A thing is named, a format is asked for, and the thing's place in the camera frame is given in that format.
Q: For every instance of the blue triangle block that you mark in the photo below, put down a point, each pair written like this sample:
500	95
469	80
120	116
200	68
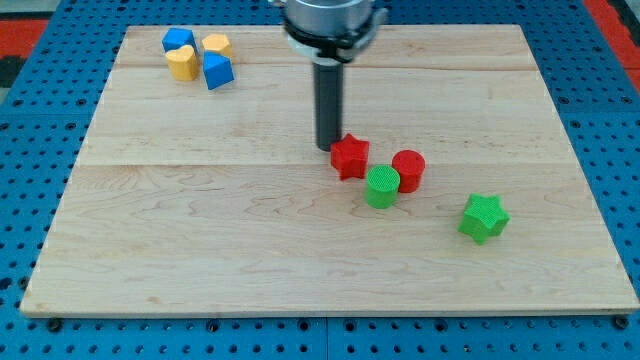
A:
217	70

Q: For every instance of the red star block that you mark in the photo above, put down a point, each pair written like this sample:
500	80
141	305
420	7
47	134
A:
349	157

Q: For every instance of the green cylinder block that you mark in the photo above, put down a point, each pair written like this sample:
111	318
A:
382	185

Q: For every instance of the red cylinder block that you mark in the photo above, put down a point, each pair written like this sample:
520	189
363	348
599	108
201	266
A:
410	166

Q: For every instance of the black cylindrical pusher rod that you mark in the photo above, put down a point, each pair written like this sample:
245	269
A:
328	104

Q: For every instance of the wooden board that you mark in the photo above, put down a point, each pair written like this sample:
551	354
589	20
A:
191	203

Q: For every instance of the green star block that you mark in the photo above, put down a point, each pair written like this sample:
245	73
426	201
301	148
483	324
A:
483	217

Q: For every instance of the yellow pentagon block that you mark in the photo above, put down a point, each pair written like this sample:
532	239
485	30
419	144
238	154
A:
218	43

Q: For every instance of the yellow heart block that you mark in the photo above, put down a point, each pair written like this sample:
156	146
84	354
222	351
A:
183	63

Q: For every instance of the blue cube block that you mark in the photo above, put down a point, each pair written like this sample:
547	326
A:
175	38

